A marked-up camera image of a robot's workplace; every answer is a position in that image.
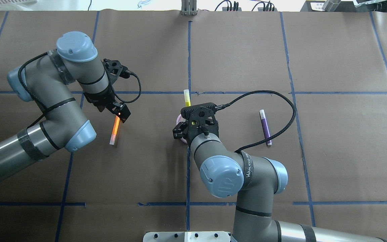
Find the yellow highlighter pen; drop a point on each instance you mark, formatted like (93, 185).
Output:
(187, 99)

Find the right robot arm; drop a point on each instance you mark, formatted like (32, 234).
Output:
(255, 181)

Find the pink mesh pen holder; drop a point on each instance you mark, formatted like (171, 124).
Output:
(181, 123)

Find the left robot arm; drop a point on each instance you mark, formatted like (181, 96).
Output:
(62, 124)

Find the orange highlighter pen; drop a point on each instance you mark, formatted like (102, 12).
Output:
(114, 130)

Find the aluminium frame post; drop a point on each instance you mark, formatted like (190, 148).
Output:
(189, 7)

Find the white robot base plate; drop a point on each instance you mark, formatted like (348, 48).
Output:
(188, 236)

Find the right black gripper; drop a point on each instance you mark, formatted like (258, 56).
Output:
(178, 129)

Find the purple highlighter pen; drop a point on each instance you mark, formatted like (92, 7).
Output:
(264, 124)

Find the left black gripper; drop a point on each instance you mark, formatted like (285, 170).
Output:
(100, 98)

